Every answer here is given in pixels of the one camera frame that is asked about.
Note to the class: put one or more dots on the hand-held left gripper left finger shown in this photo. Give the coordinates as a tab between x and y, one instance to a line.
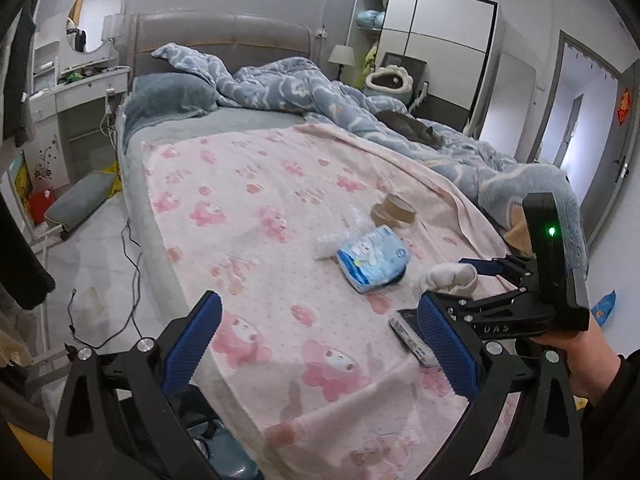
192	350

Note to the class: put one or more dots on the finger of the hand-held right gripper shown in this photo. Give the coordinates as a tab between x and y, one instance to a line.
500	306
502	266

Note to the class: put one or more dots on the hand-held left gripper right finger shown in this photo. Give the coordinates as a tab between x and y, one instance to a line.
447	347

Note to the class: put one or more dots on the brown cardboard tape roll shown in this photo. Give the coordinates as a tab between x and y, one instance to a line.
385	215

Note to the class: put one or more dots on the clear bubble wrap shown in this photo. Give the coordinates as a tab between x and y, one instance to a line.
330	242

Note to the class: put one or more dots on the person's right forearm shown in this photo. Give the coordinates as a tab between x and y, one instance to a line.
615	410

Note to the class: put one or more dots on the person's right hand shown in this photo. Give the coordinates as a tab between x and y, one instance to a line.
585	360

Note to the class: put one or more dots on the blue packet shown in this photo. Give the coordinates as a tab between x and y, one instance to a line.
605	307

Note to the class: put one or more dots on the grey door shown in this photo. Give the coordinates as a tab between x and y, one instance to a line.
607	190

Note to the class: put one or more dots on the blue-grey slipper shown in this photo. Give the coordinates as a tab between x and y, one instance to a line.
230	460

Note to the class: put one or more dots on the blue printed tissue pack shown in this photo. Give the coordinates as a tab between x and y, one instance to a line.
372	257

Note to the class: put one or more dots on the pink printed blanket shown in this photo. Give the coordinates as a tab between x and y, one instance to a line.
250	220

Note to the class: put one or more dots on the white metal rack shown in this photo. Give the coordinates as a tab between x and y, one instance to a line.
45	320

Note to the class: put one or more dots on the white flat door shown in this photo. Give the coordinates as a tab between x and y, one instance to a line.
517	105

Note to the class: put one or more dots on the grey cat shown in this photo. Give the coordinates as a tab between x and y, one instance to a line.
410	127

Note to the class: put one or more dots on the red door decoration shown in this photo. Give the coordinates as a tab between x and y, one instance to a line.
624	106

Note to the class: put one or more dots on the yellow bag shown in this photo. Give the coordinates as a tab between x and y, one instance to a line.
114	185

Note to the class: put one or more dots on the grey floor cushion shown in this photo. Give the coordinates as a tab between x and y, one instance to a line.
80	200

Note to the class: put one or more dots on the black hanging garment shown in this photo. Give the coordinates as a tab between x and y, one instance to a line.
20	260

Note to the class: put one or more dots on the black bedside cabinet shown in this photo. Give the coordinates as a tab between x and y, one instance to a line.
415	67

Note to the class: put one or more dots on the white round pet bed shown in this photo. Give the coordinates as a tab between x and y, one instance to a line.
372	84

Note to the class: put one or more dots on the white and black wardrobe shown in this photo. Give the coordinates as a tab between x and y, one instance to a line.
440	35

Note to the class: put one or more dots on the green cloth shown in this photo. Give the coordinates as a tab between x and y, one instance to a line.
369	65

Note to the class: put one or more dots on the grey-blue pillow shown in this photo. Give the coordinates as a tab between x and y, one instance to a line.
165	100

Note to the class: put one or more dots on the white dressing table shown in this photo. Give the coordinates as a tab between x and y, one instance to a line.
85	110

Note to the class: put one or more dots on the white power strip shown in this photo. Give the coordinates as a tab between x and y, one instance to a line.
111	97

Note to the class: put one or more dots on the table lamp with grey shade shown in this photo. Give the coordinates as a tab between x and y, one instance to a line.
341	55

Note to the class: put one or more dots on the blue patterned duvet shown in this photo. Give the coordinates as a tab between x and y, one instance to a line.
300	90

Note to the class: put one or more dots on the light blue plush toy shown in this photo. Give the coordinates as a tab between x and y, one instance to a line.
370	19

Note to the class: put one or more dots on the dark grey hanging garment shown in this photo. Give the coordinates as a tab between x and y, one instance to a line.
20	85

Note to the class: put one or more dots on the oval wall mirror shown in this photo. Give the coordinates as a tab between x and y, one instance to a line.
100	15

